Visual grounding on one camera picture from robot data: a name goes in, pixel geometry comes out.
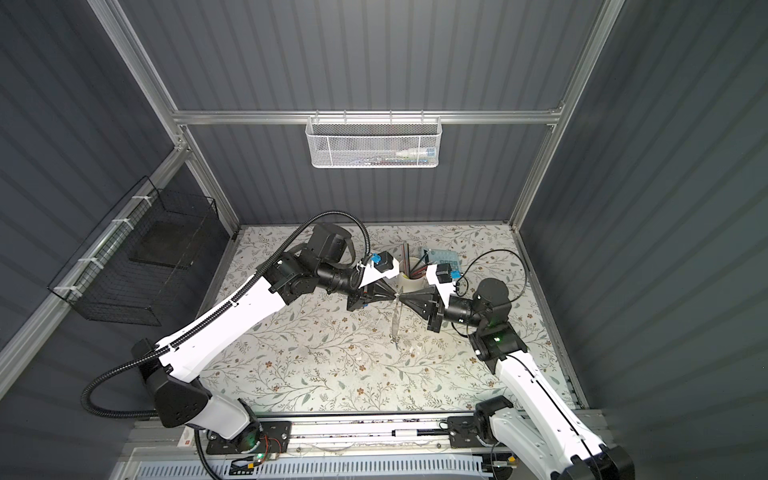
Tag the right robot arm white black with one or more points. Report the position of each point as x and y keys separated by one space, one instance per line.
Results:
x=535 y=424

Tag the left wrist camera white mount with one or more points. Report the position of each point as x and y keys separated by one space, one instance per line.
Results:
x=380 y=266

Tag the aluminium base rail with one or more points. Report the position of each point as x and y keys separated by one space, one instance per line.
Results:
x=286 y=435

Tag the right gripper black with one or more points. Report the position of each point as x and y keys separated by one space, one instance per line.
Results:
x=432 y=313

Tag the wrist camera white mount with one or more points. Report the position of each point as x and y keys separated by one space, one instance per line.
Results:
x=443 y=277
x=380 y=266

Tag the glue tube in basket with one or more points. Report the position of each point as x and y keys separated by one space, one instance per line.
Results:
x=414 y=155

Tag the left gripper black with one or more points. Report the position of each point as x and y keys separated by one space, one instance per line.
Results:
x=370 y=294

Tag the black wire basket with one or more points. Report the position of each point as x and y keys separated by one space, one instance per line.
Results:
x=152 y=265

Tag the white wire mesh basket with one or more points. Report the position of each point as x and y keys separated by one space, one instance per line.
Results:
x=350 y=145

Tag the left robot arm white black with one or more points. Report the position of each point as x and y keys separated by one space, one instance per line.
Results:
x=294 y=270

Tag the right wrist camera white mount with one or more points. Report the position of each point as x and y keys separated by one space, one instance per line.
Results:
x=443 y=277

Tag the white pencil cup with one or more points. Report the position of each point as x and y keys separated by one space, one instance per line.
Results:
x=408 y=282

